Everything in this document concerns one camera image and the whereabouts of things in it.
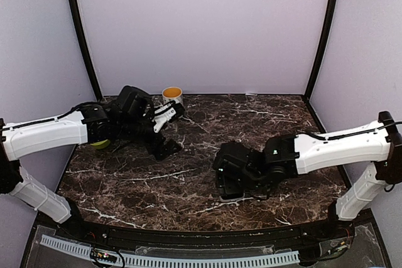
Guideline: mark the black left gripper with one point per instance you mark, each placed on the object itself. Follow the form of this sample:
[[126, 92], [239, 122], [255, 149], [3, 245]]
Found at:
[[165, 151]]

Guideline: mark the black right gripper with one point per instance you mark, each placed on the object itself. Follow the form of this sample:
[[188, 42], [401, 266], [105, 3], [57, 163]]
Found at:
[[225, 185]]

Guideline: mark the silver edged smartphone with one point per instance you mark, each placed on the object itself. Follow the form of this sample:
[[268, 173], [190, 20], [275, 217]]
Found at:
[[231, 198]]

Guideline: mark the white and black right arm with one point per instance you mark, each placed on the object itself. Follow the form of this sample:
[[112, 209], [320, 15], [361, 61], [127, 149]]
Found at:
[[240, 170]]

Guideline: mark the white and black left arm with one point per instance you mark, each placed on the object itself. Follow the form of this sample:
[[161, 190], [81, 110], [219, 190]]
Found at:
[[133, 116]]

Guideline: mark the white floral mug yellow inside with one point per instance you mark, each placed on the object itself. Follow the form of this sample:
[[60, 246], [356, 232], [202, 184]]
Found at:
[[170, 94]]

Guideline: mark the green cup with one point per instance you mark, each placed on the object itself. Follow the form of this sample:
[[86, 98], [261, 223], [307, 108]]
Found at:
[[101, 144]]

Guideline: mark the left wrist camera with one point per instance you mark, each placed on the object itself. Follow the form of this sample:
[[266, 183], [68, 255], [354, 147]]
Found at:
[[166, 113]]

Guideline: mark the black front rail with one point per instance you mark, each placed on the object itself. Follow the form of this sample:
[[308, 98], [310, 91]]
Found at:
[[167, 223]]

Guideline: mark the white slotted cable duct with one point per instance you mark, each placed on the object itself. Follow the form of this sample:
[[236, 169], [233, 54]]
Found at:
[[108, 258]]

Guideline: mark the left black frame post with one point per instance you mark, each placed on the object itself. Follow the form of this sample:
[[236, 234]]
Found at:
[[84, 48]]

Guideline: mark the black frame post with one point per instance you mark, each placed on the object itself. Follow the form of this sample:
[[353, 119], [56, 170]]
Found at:
[[84, 48], [321, 48]]

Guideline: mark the right black frame post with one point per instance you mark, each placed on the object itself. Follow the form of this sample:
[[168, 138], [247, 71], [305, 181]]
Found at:
[[321, 48]]

